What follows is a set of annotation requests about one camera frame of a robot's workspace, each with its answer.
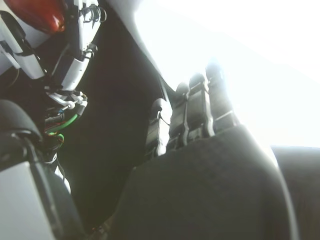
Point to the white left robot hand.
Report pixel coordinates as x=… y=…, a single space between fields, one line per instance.
x=200 y=190

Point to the dark red toy apple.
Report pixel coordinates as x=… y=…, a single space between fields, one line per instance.
x=47 y=17

